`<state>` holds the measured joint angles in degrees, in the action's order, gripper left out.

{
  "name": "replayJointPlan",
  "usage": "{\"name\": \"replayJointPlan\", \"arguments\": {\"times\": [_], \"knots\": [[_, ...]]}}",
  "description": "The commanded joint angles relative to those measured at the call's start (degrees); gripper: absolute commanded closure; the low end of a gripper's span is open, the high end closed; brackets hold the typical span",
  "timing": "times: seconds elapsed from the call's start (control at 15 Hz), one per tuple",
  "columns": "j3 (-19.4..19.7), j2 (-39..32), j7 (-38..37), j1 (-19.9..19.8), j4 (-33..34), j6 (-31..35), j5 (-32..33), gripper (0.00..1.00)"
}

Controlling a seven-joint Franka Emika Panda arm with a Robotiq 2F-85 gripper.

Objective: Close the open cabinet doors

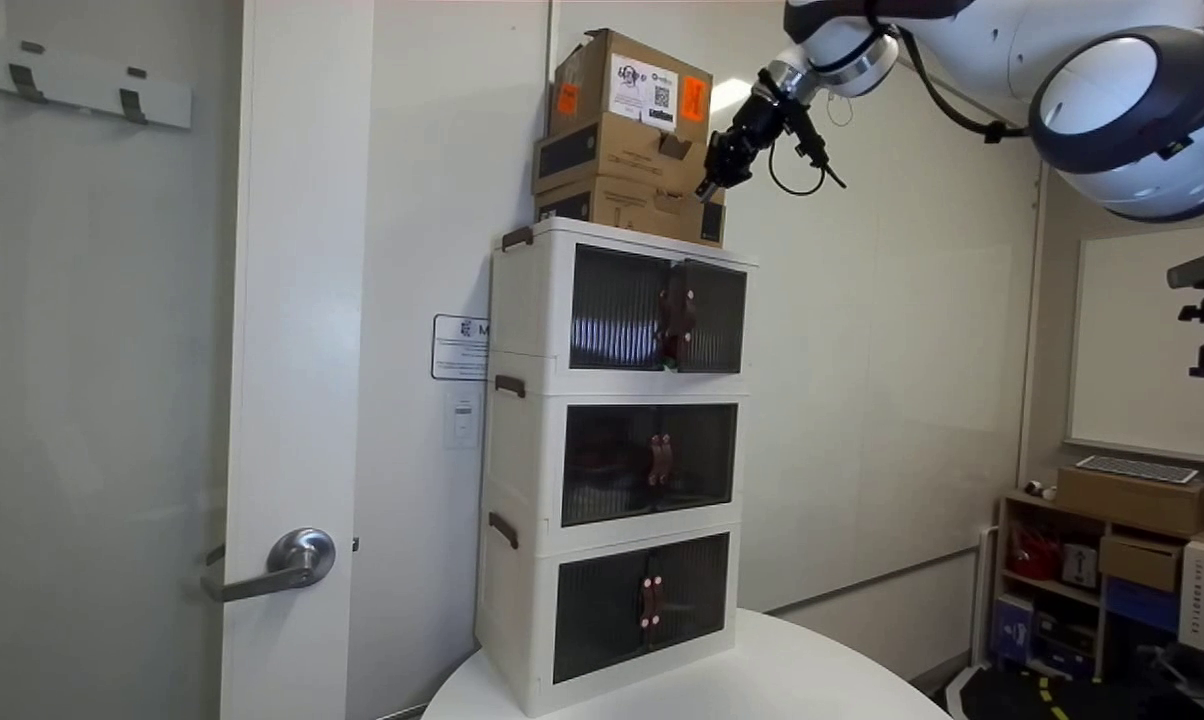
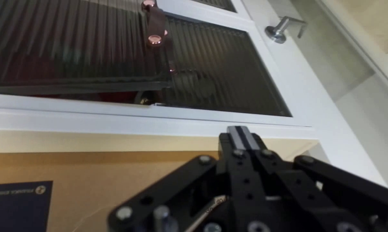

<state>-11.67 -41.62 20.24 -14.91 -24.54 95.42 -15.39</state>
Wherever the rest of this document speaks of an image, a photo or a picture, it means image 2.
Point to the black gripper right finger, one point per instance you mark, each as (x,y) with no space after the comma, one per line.
(264,168)

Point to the dark translucent cabinet door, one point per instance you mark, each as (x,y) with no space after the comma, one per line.
(64,47)
(216,4)
(219,73)

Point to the flat brown cardboard box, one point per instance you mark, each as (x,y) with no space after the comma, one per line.
(94,185)

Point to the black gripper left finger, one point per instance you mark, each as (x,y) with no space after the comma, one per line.
(233,163)

